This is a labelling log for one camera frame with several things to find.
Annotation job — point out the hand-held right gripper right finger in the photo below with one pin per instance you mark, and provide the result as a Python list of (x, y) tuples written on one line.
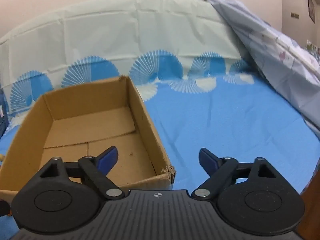
[(207, 159)]

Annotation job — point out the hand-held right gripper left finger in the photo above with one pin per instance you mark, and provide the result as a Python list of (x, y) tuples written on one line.
[(108, 159)]

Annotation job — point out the brown cardboard box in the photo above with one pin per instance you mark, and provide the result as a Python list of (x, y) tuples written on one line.
[(95, 127)]

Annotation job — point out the blue fan-patterned sheet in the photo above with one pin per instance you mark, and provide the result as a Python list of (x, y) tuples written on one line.
[(212, 120)]

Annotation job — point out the light floral pillow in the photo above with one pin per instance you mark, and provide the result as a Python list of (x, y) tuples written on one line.
[(275, 55)]

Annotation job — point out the wooden bed frame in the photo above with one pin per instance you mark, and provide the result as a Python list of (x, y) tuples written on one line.
[(312, 205)]

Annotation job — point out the wall switch plate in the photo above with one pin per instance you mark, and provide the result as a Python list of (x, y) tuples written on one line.
[(294, 15)]

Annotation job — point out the framed wall picture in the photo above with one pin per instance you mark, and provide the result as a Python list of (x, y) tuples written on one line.
[(311, 8)]

